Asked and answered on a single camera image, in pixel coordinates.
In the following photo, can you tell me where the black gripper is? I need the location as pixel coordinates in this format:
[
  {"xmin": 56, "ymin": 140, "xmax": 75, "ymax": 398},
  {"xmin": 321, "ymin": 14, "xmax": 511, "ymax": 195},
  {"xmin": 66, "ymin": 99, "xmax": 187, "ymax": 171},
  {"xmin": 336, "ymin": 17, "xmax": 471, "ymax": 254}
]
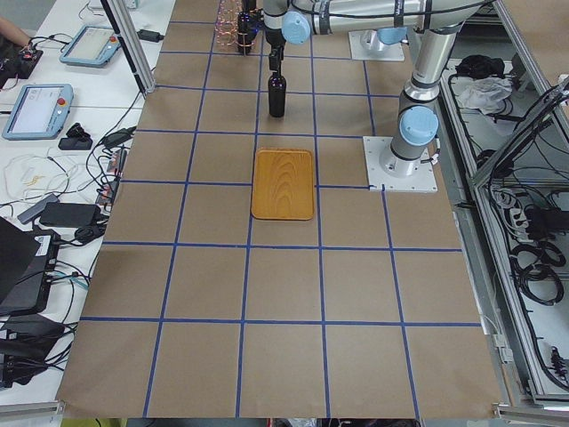
[{"xmin": 265, "ymin": 27, "xmax": 285, "ymax": 71}]

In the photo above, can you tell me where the dark wine bottle carried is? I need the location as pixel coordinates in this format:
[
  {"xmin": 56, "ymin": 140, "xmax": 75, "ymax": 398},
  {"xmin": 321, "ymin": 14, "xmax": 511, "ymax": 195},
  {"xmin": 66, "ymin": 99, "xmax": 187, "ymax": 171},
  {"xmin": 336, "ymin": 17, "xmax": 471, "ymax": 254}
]
[{"xmin": 268, "ymin": 71, "xmax": 287, "ymax": 117}]

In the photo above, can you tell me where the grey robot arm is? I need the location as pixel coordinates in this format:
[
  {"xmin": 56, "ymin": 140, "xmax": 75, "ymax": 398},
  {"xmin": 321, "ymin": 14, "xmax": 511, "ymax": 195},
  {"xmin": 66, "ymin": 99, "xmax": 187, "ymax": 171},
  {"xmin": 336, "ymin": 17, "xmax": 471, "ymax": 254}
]
[
  {"xmin": 262, "ymin": 1, "xmax": 487, "ymax": 178},
  {"xmin": 360, "ymin": 27, "xmax": 407, "ymax": 52}
]

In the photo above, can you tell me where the dark wine bottle in basket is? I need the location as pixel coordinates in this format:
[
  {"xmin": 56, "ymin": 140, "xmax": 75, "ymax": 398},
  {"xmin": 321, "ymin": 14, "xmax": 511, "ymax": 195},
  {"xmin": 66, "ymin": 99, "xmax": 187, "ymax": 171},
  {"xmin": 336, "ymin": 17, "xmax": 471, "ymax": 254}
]
[{"xmin": 236, "ymin": 11, "xmax": 261, "ymax": 55}]

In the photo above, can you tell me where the wooden serving tray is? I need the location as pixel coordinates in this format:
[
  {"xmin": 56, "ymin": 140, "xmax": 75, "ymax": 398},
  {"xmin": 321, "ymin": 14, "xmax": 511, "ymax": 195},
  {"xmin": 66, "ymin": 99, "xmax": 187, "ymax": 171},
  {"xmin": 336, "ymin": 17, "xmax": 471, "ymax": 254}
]
[{"xmin": 251, "ymin": 148, "xmax": 315, "ymax": 221}]

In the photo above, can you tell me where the black power adapter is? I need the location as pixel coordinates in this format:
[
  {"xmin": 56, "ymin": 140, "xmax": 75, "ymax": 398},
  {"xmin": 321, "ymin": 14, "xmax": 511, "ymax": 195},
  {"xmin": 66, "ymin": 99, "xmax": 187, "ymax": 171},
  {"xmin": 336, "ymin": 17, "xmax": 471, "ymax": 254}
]
[{"xmin": 137, "ymin": 29, "xmax": 164, "ymax": 43}]

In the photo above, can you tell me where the blue teach pendant far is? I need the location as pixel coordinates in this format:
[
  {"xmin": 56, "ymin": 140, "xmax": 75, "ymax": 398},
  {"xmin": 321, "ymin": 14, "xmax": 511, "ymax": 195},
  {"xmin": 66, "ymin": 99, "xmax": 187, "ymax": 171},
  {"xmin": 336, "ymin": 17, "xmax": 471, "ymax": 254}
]
[{"xmin": 60, "ymin": 25, "xmax": 120, "ymax": 68}]

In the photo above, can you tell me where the blue teach pendant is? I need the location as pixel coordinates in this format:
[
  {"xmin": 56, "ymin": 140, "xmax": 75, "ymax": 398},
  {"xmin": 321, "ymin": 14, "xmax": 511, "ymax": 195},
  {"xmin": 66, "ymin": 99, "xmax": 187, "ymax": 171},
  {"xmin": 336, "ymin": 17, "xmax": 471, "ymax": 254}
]
[
  {"xmin": 2, "ymin": 84, "xmax": 74, "ymax": 141},
  {"xmin": 60, "ymin": 25, "xmax": 120, "ymax": 68}
]

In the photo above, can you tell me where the white cloth bundle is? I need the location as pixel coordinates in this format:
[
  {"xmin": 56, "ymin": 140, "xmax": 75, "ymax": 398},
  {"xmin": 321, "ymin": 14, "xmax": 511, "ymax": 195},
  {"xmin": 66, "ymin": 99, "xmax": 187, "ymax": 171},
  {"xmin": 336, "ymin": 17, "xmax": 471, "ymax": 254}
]
[{"xmin": 457, "ymin": 77, "xmax": 512, "ymax": 115}]

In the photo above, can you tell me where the blue teach pendant near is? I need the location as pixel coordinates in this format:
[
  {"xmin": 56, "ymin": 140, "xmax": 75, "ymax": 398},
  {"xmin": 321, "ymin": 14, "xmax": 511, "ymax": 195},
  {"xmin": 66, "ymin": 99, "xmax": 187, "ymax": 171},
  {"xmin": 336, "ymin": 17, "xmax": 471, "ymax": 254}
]
[{"xmin": 2, "ymin": 84, "xmax": 74, "ymax": 141}]

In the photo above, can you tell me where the black laptop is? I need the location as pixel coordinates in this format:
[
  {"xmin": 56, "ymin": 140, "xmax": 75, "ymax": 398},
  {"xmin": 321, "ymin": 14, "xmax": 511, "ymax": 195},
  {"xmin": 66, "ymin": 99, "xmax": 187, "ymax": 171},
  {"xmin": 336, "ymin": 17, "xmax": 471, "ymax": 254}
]
[{"xmin": 1, "ymin": 219, "xmax": 60, "ymax": 316}]

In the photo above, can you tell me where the copper wire bottle basket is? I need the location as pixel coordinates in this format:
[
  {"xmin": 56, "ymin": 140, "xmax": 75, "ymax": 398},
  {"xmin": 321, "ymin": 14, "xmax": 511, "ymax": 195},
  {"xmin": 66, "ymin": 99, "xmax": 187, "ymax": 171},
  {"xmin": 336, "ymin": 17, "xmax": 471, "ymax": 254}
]
[{"xmin": 215, "ymin": 0, "xmax": 259, "ymax": 51}]

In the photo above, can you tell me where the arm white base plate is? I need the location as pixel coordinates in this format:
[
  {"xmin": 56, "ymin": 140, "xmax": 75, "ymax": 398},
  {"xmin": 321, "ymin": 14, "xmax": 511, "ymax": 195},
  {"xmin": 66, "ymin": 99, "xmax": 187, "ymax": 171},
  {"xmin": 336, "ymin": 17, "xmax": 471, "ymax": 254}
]
[
  {"xmin": 363, "ymin": 136, "xmax": 437, "ymax": 193},
  {"xmin": 349, "ymin": 28, "xmax": 407, "ymax": 61}
]

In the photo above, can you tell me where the aluminium frame post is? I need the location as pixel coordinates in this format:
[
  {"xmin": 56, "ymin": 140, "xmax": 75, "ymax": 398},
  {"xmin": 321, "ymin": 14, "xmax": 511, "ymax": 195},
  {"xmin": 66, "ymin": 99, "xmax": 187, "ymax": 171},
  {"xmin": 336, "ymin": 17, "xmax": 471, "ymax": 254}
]
[{"xmin": 100, "ymin": 0, "xmax": 156, "ymax": 97}]

